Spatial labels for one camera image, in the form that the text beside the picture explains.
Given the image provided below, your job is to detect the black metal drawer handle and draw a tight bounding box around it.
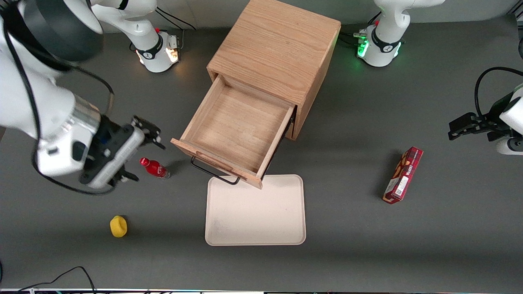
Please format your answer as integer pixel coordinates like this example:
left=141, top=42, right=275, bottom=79
left=190, top=156, right=241, bottom=185

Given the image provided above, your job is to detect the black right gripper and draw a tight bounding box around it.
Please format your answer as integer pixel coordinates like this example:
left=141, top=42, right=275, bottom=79
left=80, top=116, right=166, bottom=184

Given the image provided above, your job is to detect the black base cable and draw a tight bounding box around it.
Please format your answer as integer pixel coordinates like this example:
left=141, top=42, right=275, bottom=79
left=155, top=6, right=197, bottom=46
left=338, top=12, right=382, bottom=46

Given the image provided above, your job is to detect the beige rectangular tray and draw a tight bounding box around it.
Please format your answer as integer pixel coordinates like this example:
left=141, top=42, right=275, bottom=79
left=205, top=174, right=306, bottom=246

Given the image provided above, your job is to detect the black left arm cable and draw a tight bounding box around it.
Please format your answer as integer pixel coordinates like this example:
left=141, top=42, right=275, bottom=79
left=474, top=67, right=523, bottom=119

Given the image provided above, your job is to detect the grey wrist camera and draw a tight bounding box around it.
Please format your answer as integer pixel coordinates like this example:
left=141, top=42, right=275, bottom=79
left=88, top=126, right=146, bottom=189
left=496, top=137, right=523, bottom=156

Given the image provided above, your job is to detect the wooden drawer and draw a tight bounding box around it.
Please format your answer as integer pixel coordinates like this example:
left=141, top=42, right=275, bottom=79
left=170, top=74, right=296, bottom=190

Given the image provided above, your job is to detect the wooden drawer cabinet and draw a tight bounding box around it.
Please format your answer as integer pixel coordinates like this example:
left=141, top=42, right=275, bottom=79
left=207, top=0, right=342, bottom=141

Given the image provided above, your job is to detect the red snack box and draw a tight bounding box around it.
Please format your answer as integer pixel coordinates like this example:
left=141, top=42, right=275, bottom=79
left=382, top=147, right=424, bottom=205

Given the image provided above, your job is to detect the black cable on table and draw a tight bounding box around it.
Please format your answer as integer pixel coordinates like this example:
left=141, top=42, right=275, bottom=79
left=16, top=266, right=96, bottom=294

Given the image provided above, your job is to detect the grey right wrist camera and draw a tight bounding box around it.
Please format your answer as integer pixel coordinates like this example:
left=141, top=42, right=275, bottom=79
left=88, top=126, right=146, bottom=189

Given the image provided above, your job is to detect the red plastic bottle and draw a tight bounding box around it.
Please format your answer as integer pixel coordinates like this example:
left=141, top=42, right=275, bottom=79
left=140, top=158, right=171, bottom=179

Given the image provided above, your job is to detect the yellow rounded toy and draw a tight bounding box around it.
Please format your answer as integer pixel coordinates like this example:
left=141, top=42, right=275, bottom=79
left=110, top=215, right=128, bottom=238

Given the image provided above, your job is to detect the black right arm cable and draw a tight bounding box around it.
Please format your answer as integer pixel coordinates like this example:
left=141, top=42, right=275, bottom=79
left=0, top=4, right=116, bottom=196

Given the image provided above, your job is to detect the black right base cable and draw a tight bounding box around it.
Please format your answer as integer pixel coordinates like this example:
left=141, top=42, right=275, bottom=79
left=155, top=6, right=197, bottom=46

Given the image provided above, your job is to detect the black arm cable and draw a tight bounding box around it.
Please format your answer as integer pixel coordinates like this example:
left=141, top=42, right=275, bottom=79
left=0, top=4, right=116, bottom=196
left=474, top=67, right=523, bottom=119

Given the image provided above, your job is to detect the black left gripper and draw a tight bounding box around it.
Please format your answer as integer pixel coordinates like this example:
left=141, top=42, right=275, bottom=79
left=448, top=92, right=515, bottom=142

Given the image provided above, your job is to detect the black left base cable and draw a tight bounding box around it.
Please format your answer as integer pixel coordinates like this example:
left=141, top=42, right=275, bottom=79
left=338, top=12, right=382, bottom=46

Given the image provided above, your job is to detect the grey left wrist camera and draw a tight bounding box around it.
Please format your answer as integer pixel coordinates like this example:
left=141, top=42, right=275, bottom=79
left=496, top=137, right=523, bottom=156

